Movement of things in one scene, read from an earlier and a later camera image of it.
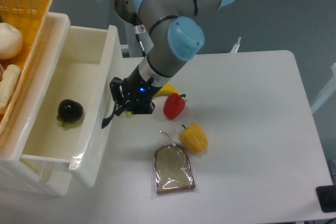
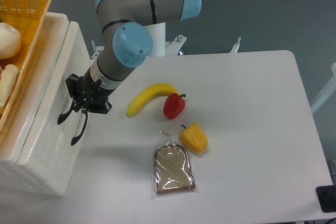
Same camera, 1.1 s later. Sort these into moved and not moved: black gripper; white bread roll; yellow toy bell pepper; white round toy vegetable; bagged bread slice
Moved: black gripper
Not moved: bagged bread slice; white bread roll; yellow toy bell pepper; white round toy vegetable
